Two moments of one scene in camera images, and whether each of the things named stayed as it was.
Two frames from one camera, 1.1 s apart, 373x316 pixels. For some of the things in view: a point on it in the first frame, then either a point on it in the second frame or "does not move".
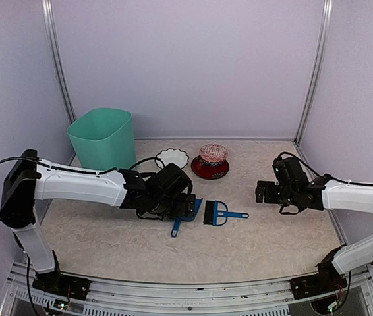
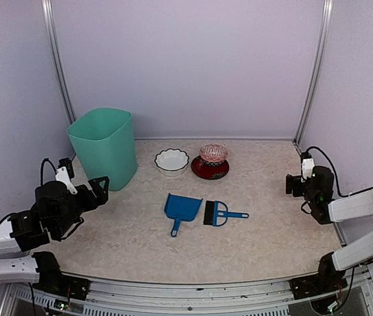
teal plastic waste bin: x=103 y=139 does not move
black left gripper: x=180 y=210 → x=101 y=196
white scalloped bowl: x=172 y=156 does not move
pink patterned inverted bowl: x=213 y=153 does not move
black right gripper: x=260 y=189 → x=295 y=180
